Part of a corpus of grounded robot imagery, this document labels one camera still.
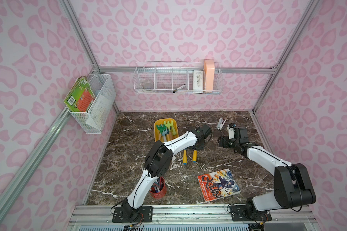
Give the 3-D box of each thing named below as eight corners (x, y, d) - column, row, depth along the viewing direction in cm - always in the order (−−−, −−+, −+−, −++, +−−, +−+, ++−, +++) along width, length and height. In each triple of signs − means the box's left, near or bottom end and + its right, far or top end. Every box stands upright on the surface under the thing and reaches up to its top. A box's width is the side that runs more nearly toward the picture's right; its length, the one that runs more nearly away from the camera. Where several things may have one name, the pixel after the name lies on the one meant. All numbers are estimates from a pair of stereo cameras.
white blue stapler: (214, 127, 112) (215, 125, 109) (219, 119, 117) (220, 117, 115) (221, 130, 110) (222, 127, 107) (225, 122, 115) (226, 119, 113)
